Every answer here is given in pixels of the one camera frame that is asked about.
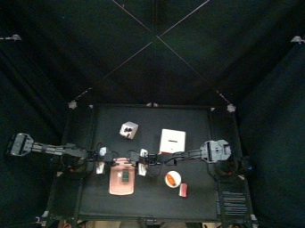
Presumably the orange toy sushi piece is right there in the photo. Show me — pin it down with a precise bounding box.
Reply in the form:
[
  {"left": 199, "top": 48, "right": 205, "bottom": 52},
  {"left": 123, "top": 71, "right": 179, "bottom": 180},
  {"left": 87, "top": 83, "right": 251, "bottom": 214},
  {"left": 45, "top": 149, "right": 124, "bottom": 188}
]
[{"left": 166, "top": 173, "right": 178, "bottom": 186}]

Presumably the pink cutting board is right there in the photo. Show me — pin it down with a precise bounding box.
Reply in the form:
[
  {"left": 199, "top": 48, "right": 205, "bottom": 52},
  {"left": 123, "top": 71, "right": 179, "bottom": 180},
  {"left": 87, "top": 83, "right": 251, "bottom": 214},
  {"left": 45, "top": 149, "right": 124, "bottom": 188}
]
[{"left": 108, "top": 157, "right": 136, "bottom": 197}]

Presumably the white flat box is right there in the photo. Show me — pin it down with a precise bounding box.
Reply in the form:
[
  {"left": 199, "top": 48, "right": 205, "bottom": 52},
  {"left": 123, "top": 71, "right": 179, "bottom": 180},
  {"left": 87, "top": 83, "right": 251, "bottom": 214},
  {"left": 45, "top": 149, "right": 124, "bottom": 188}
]
[{"left": 158, "top": 128, "right": 187, "bottom": 155}]

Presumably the white round plate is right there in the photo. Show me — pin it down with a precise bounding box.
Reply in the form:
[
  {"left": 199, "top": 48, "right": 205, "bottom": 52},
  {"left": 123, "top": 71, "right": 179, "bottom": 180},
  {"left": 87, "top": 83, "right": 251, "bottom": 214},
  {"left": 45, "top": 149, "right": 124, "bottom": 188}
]
[{"left": 163, "top": 170, "right": 183, "bottom": 189}]

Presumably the grey white cube box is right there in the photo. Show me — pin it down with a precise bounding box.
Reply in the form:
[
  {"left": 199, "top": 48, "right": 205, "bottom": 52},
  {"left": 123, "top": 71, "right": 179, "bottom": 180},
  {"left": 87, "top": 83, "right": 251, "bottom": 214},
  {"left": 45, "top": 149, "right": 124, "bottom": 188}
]
[{"left": 119, "top": 120, "right": 140, "bottom": 140}]

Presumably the red rectangular toy block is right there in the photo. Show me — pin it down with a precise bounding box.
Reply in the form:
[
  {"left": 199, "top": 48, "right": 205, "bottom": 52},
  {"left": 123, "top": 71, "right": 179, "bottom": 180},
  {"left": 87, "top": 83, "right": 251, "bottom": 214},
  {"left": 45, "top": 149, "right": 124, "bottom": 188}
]
[{"left": 178, "top": 183, "right": 190, "bottom": 199}]

